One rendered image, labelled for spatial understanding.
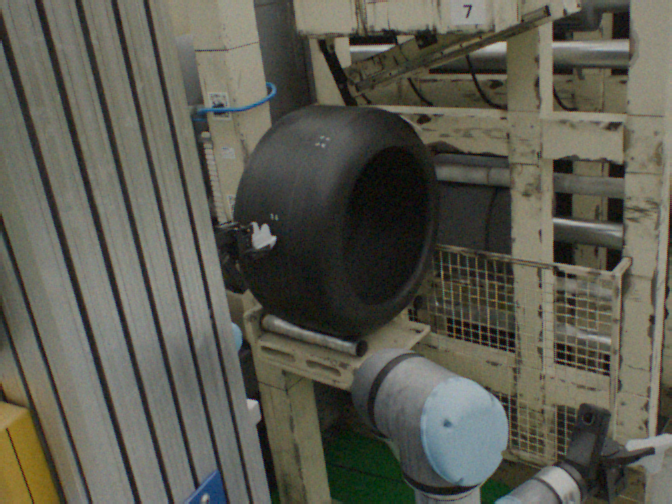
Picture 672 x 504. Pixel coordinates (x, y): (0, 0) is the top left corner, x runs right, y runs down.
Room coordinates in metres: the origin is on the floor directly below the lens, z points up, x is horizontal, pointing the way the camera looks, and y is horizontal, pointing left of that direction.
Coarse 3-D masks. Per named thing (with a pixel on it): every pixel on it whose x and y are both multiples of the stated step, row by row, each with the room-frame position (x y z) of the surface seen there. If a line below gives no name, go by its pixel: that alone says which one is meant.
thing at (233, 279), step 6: (228, 258) 1.46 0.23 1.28; (228, 264) 1.46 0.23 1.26; (222, 270) 1.47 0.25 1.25; (228, 270) 1.46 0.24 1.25; (234, 270) 1.47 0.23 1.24; (222, 276) 1.49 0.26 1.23; (228, 276) 1.47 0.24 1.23; (234, 276) 1.47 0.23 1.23; (240, 276) 1.48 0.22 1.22; (228, 282) 1.49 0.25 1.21; (234, 282) 1.47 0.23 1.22; (240, 282) 1.48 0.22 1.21; (246, 282) 1.49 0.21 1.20; (228, 288) 1.51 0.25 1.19; (234, 288) 1.48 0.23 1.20; (240, 288) 1.48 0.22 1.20; (246, 288) 1.49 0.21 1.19
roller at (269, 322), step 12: (264, 324) 1.85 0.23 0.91; (276, 324) 1.82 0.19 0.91; (288, 324) 1.80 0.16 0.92; (300, 336) 1.76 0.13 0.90; (312, 336) 1.73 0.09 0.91; (324, 336) 1.71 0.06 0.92; (336, 336) 1.70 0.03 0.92; (348, 336) 1.69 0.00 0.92; (336, 348) 1.68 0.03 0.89; (348, 348) 1.65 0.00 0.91; (360, 348) 1.64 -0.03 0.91
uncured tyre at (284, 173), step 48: (288, 144) 1.72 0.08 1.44; (336, 144) 1.66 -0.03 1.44; (384, 144) 1.74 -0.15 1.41; (240, 192) 1.71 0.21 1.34; (288, 192) 1.62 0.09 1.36; (336, 192) 1.60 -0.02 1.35; (384, 192) 2.09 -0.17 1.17; (432, 192) 1.90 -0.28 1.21; (288, 240) 1.57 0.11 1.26; (336, 240) 1.57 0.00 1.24; (384, 240) 2.04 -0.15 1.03; (432, 240) 1.89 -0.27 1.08; (288, 288) 1.59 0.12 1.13; (336, 288) 1.56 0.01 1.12; (384, 288) 1.91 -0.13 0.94
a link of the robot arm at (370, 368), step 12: (396, 348) 0.86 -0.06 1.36; (372, 360) 0.84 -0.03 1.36; (384, 360) 0.83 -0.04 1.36; (360, 372) 0.84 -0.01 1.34; (372, 372) 0.82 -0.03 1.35; (360, 384) 0.82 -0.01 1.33; (372, 384) 0.93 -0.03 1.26; (360, 396) 0.82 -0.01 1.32; (360, 408) 0.82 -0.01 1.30; (372, 432) 0.87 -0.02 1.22; (396, 456) 0.89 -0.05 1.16
